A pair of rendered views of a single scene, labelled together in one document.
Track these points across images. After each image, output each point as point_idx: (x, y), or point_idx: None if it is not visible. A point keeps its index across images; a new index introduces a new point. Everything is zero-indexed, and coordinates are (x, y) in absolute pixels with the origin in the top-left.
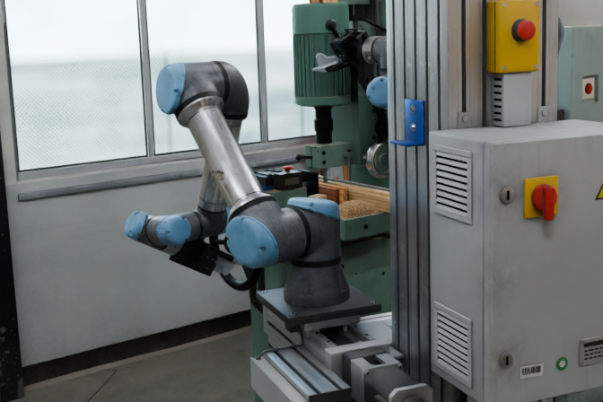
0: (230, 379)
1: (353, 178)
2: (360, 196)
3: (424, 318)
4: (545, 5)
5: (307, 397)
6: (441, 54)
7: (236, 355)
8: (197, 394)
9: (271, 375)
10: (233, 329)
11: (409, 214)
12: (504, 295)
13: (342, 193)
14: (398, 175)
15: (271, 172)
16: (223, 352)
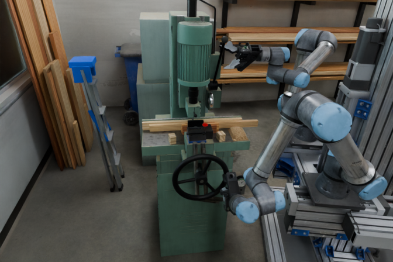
0: (75, 234)
1: (176, 111)
2: (223, 123)
3: (379, 174)
4: None
5: None
6: None
7: (51, 219)
8: (76, 255)
9: (383, 235)
10: (21, 206)
11: (381, 139)
12: None
13: (218, 126)
14: (376, 124)
15: (193, 130)
16: (40, 223)
